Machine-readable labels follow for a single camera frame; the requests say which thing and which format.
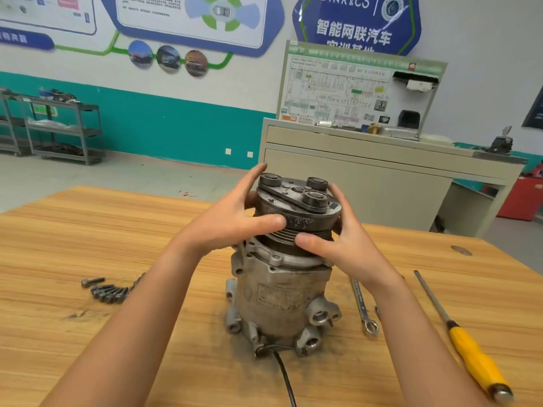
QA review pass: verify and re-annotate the person's left hand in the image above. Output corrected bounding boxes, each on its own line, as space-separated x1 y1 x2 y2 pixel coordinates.
174 162 288 259

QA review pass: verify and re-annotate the person's right hand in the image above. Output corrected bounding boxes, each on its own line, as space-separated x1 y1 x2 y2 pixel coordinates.
294 182 400 295

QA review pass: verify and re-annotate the silver combination wrench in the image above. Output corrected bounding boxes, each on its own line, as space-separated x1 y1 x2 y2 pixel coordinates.
350 278 380 337

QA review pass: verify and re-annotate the grey metal compressor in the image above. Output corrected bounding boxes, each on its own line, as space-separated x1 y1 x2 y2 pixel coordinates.
224 172 344 407

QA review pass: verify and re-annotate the yellow handled screwdriver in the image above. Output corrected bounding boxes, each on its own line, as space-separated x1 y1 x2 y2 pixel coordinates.
414 269 516 406

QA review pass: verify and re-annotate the person's left forearm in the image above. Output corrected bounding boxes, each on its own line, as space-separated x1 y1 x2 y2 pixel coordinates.
41 241 205 407

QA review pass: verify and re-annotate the person's right forearm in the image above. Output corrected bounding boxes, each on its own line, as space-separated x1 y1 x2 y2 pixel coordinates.
365 271 493 407

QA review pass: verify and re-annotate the pile of grey bolts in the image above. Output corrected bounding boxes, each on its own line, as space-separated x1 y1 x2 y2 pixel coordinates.
90 271 147 304

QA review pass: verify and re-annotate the beige workbench cabinet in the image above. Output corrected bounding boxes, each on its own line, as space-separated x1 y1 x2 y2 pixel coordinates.
257 118 529 238

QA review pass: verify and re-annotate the white wiring display board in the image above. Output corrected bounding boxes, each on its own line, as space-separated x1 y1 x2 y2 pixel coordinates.
277 40 449 136

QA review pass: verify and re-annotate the red cabinet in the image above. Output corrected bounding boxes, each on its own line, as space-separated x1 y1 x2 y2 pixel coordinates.
496 172 543 222

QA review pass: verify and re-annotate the small black device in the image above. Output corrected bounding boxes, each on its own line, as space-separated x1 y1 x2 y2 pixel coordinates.
488 126 514 155

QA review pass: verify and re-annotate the grey metal shelf cart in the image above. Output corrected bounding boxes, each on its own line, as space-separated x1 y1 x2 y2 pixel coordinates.
0 87 30 158
25 89 105 165

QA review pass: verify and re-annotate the blue rounded infographic panel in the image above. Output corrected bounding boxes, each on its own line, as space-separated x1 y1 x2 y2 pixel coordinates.
97 0 286 58

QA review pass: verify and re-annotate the round photo wall decal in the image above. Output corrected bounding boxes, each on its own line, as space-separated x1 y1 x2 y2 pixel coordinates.
156 45 182 73
128 40 154 70
184 49 210 78

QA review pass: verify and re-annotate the blue hexagon wall sign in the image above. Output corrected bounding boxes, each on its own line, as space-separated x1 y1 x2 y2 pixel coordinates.
292 0 423 56

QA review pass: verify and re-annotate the dark wall poster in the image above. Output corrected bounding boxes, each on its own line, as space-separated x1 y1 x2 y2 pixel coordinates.
522 84 543 131

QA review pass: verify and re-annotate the white infographic wall panel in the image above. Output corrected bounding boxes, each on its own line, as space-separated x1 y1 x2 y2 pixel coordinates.
0 0 98 36

